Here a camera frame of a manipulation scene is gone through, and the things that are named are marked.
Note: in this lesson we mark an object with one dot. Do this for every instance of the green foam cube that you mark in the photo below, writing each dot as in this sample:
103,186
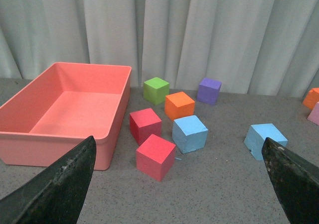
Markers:
155,90

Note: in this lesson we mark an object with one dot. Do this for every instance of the left orange foam cube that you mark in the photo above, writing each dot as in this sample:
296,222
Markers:
179,105

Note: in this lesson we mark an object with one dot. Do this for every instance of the rear red foam cube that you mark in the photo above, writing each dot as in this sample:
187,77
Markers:
143,123

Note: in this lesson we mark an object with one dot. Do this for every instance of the pink foam cube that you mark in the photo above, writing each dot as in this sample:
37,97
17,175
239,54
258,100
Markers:
314,115

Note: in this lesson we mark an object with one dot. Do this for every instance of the red foam cube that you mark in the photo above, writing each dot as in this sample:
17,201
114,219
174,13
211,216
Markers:
143,123
155,157

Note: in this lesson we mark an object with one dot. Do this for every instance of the orange foam cube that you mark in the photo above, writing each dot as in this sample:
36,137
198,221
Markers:
311,98
179,105

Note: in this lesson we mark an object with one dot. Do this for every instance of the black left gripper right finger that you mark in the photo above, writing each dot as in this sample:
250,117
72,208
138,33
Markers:
295,182

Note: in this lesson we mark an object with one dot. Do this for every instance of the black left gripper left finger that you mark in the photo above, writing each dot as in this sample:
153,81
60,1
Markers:
57,194

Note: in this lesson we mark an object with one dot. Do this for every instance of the grey pleated curtain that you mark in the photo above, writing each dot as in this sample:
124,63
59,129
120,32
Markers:
265,47

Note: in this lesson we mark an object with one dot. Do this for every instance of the right orange foam cube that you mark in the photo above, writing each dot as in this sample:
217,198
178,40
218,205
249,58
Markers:
311,98

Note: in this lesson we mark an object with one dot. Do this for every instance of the light blue foam cube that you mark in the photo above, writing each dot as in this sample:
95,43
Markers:
189,134
256,136

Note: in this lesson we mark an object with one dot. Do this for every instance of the left purple foam cube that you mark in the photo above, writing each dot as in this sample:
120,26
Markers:
208,91

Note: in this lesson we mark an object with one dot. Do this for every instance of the salmon pink plastic bin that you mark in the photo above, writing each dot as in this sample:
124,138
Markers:
64,105

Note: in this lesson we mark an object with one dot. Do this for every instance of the front red foam cube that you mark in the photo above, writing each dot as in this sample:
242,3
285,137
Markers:
155,157

